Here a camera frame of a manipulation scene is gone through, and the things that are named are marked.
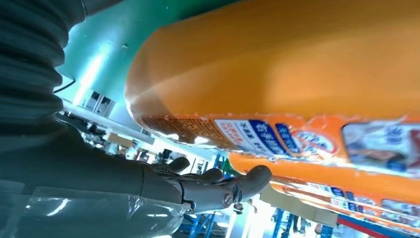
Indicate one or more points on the brown cardboard box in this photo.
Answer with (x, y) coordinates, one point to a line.
(295, 207)

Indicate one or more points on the blue metal shelving rack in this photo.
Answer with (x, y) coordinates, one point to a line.
(197, 226)

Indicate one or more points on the white table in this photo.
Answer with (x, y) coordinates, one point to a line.
(108, 123)

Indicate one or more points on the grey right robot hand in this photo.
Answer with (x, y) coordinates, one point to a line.
(82, 184)

